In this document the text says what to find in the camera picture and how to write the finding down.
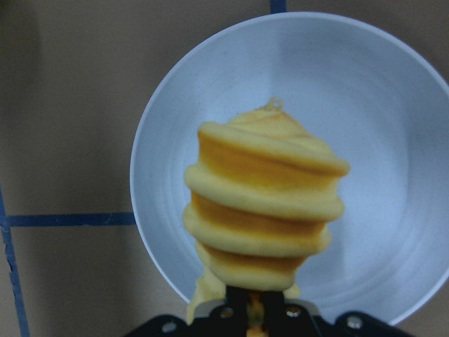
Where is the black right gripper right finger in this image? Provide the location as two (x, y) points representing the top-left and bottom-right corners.
(261, 291), (284, 312)

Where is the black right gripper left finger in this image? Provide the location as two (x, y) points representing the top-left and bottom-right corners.
(226, 286), (250, 312)

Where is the striped bread loaf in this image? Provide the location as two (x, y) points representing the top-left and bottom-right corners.
(183, 98), (350, 320)

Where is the blue round plate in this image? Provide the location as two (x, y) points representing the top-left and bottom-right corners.
(130, 12), (448, 324)

